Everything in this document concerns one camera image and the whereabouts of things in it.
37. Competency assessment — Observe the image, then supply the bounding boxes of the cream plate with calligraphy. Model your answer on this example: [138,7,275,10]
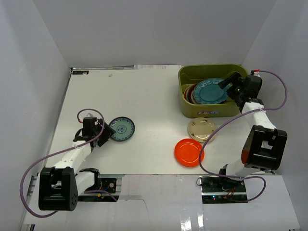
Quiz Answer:
[188,117,217,143]

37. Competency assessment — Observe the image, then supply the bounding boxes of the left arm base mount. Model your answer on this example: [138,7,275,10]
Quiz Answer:
[78,178,119,202]

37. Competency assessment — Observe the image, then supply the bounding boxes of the white papers at back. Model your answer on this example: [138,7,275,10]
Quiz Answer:
[134,64,182,70]

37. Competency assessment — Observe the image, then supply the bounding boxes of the dark label sticker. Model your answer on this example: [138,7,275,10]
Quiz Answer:
[72,70,89,75]

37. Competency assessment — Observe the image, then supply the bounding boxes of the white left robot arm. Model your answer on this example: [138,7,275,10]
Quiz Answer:
[38,116,115,211]

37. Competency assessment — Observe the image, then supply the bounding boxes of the blue patterned small plate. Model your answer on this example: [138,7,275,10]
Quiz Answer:
[109,116,135,142]

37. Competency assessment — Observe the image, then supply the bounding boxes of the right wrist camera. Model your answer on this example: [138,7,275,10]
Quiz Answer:
[250,69,260,77]

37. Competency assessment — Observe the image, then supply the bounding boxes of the dark red rimmed cream plate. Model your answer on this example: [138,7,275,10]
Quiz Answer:
[187,84,196,104]

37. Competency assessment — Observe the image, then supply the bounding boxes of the orange plate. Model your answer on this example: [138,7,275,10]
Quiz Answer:
[174,139,202,167]

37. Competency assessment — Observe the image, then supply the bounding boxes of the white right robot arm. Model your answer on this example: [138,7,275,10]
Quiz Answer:
[217,71,287,192]

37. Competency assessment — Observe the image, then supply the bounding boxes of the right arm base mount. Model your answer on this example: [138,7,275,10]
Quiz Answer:
[196,176,248,205]

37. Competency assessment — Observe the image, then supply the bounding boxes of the teal scalloped plate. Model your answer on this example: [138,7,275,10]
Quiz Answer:
[192,78,230,104]

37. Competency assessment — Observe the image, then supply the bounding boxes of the red plate with teal flower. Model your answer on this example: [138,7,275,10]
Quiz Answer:
[183,86,191,103]

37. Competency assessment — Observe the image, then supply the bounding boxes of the olive green plastic bin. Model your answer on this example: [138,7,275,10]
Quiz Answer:
[178,64,248,118]

